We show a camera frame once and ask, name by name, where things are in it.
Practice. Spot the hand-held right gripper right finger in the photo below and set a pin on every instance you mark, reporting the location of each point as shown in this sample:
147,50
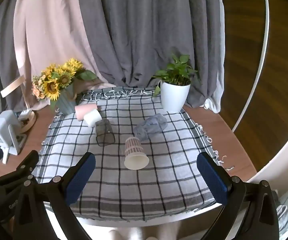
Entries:
212,180

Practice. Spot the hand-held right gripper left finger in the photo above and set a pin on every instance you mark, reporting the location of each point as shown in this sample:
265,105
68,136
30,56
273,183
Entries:
80,180

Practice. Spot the patterned white paper cup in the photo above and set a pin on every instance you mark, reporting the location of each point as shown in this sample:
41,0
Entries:
135,155

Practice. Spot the dark smoky glass cup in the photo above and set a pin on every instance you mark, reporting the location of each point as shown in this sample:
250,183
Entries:
104,133

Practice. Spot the pink cup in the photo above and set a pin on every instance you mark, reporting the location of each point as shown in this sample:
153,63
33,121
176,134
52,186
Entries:
82,111

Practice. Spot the blue translucent plastic cup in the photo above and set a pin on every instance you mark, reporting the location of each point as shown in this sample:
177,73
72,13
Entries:
151,128

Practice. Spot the white desktop device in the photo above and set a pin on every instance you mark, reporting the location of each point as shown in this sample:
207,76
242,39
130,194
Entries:
2,132

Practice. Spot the grey checked tablecloth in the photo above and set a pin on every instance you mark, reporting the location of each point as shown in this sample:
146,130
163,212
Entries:
159,182

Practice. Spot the white sheer curtain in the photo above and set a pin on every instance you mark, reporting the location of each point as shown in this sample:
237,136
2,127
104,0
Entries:
212,105

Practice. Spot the grey ribbed vase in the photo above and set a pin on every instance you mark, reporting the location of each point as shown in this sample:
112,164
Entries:
67,101

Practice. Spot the sunflower bouquet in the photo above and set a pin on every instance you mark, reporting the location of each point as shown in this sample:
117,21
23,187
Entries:
56,80

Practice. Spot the white plant pot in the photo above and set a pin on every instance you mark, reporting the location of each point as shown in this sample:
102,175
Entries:
174,96

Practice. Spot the green leafy plant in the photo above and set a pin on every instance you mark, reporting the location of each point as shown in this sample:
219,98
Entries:
177,71

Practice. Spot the pink curtain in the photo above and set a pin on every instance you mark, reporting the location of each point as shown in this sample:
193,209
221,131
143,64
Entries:
51,30

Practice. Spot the wide grey curtain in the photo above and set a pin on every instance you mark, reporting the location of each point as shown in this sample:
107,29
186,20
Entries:
144,30

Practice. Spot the large white hoop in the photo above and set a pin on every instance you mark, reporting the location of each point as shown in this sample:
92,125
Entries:
267,12

